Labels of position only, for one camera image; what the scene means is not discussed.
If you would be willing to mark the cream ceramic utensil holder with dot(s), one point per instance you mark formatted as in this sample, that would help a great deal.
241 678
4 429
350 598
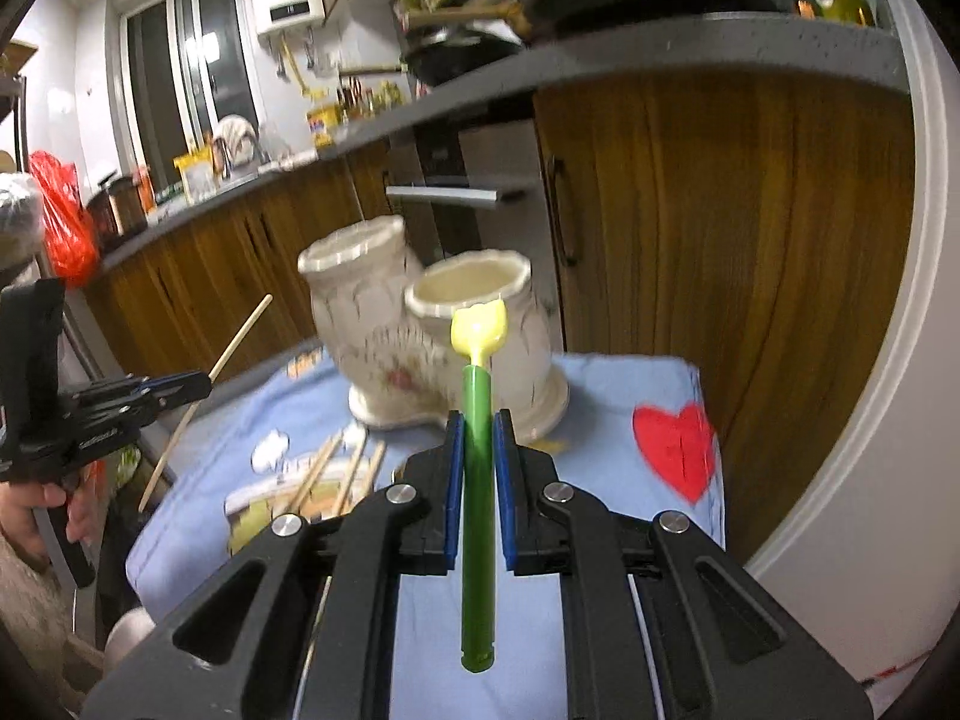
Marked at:
385 320

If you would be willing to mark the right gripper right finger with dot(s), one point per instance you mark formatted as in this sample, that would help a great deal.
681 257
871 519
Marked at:
658 620

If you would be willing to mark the black wok wooden handle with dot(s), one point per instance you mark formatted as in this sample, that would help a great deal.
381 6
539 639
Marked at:
436 56

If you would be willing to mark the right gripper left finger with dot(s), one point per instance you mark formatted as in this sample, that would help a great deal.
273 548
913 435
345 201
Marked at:
301 623

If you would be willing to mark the stainless steel oven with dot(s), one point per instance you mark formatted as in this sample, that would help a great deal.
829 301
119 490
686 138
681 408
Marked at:
461 189

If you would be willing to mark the yellow green-handled spoon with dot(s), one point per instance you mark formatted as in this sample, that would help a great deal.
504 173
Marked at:
477 332

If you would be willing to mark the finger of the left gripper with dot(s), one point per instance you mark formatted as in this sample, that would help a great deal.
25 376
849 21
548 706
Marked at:
102 423
164 392

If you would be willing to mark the red plastic bag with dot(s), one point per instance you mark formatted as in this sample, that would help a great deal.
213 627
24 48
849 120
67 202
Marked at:
68 229

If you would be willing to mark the brown pan wooden handle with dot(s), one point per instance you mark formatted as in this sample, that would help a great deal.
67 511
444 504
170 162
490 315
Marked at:
511 12

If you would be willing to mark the person's left hand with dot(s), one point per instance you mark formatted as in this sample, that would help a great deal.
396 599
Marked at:
19 526

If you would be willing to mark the yellow oil bottle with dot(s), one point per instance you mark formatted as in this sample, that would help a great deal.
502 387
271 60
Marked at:
324 122

